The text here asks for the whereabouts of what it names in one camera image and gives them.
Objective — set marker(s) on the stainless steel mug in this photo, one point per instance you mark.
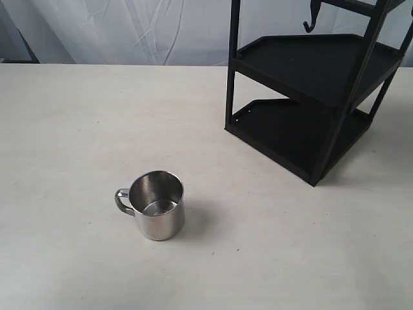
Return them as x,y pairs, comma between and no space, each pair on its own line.
155,200

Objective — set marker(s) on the black tiered rack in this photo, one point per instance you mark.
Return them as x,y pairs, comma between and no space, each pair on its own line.
305,100

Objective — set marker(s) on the white backdrop curtain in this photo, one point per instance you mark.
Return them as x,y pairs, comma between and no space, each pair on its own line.
174,32

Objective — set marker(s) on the dark stand behind curtain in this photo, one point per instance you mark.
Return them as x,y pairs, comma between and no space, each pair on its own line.
14,48

